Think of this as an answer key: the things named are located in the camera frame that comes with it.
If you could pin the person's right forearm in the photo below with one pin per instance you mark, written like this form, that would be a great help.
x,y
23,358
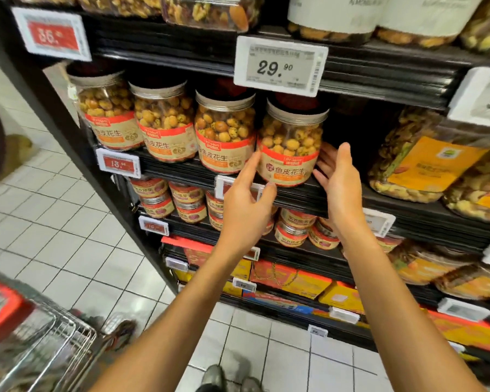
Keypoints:
x,y
400,322

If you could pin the flat yellow box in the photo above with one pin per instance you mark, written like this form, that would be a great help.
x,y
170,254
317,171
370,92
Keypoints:
x,y
229,287

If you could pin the flat blue box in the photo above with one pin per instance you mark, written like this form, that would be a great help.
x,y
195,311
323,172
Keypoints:
x,y
278,302

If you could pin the person's right hand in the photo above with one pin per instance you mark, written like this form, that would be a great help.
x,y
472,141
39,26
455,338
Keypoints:
x,y
347,192

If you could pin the almond jar orange label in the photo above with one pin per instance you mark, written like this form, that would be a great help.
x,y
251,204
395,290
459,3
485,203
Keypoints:
x,y
474,283
425,263

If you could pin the row of large nut jars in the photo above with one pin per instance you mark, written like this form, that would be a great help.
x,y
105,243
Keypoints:
x,y
433,163

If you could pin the person's left forearm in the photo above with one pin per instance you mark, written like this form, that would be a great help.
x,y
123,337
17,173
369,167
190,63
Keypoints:
x,y
171,330

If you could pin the small white price tag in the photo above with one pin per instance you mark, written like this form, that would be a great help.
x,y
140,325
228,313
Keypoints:
x,y
252,254
244,285
465,309
176,263
153,225
344,314
318,330

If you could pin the red orange gift box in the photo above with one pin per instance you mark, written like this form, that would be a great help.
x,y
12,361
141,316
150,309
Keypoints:
x,y
474,332

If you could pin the white printed display stand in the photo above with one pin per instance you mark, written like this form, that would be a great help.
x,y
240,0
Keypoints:
x,y
4,151

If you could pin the person's left hand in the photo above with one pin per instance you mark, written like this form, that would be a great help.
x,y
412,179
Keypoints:
x,y
245,224

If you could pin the person's shoe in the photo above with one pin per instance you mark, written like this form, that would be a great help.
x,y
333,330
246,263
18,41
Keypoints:
x,y
212,378
251,384

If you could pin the black metal store shelf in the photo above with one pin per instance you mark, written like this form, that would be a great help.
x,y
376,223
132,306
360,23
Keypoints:
x,y
171,53

